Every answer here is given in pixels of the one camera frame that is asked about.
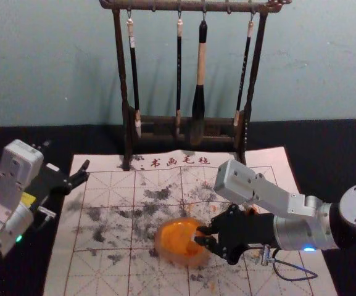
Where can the black table cloth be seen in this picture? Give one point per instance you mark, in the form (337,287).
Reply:
(325,148)

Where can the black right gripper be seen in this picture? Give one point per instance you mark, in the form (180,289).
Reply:
(251,229)

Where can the ink-stained gridded calligraphy felt mat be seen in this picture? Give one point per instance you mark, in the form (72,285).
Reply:
(110,222)

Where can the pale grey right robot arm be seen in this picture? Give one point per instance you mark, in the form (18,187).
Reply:
(295,231)

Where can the orange translucent paint dish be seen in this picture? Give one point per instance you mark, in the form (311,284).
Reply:
(174,235)

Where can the thin black brush, brown tip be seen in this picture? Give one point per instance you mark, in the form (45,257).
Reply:
(243,77)

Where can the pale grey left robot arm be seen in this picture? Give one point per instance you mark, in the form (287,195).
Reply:
(11,212)

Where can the dark wooden brush rack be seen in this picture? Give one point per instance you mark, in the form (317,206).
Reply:
(120,77)

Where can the thick tan brush, black tuft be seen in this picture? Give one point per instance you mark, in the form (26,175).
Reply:
(198,98)

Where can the thin black brush, short white cap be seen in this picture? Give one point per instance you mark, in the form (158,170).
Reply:
(179,77)

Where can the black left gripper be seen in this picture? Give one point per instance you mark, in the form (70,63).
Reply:
(46,186)

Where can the thin black brush, long white cap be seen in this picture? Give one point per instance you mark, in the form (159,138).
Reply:
(134,77)

